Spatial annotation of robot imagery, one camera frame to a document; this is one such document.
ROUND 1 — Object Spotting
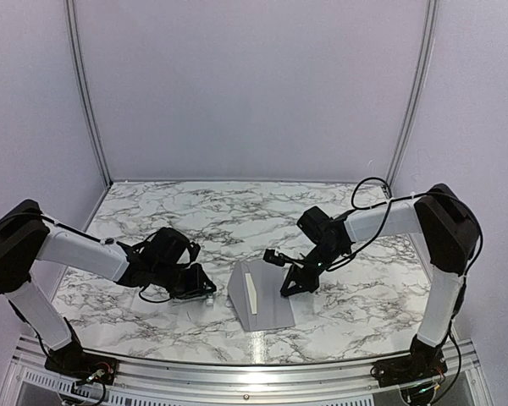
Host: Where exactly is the grey paper envelope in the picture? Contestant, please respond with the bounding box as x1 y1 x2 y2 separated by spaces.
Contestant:
227 261 295 332

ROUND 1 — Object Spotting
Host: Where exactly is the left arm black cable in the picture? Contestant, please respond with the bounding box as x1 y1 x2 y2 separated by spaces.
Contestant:
37 213 196 305

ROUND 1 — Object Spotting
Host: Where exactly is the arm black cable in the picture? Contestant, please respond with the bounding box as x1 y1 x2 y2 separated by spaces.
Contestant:
37 213 196 305
321 176 483 276

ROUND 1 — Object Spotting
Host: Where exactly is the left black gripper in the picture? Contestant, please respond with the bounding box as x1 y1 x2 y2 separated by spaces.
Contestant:
153 262 216 300

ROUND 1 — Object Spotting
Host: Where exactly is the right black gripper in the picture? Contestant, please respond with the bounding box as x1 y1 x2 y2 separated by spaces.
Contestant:
280 242 345 297

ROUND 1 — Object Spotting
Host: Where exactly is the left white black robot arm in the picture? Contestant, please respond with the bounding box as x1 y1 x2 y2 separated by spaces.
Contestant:
0 200 217 376

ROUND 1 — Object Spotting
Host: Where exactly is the left aluminium corner post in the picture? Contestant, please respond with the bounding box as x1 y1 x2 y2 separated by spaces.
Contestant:
63 0 113 189

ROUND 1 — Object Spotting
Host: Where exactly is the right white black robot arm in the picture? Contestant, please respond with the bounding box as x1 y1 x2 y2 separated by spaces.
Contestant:
264 184 483 379

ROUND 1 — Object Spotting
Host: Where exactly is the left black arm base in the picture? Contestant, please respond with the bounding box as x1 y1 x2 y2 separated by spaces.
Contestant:
44 354 119 385

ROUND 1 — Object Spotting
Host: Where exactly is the aluminium front table rail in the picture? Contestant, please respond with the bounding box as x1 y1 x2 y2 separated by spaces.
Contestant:
0 336 493 405

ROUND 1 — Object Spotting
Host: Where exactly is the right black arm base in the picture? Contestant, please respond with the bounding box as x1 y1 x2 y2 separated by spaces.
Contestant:
370 354 448 387

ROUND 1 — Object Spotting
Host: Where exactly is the aluminium corner post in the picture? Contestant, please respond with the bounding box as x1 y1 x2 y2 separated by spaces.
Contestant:
63 0 113 189
386 0 440 187

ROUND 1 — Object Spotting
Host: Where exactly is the right aluminium corner post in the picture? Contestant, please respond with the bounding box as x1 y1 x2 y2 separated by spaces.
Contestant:
386 0 440 187

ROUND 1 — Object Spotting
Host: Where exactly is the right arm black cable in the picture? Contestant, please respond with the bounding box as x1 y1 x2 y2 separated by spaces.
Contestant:
321 176 483 276

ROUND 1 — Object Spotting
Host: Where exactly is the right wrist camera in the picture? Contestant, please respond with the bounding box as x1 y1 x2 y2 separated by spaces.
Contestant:
263 249 290 267

